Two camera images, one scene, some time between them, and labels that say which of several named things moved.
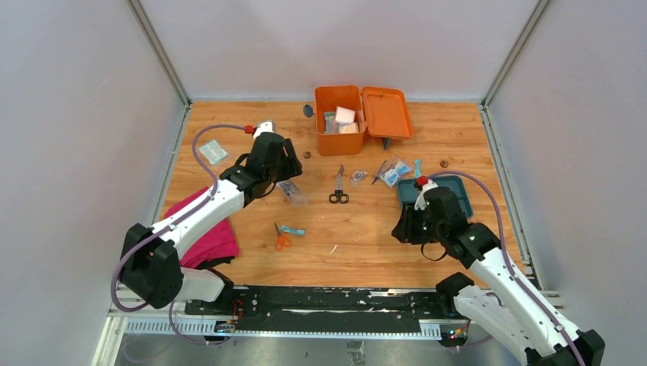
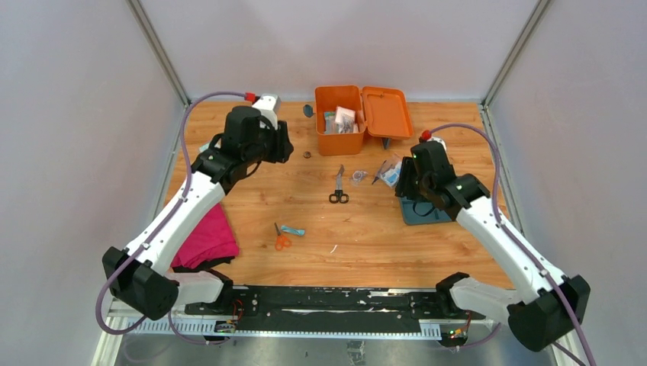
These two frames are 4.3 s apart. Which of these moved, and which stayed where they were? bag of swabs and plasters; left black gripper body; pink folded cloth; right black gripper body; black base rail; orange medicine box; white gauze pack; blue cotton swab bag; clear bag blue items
Moved: bag of swabs and plasters; right black gripper body; left black gripper body
Stayed: black base rail; pink folded cloth; orange medicine box; white gauze pack; blue cotton swab bag; clear bag blue items
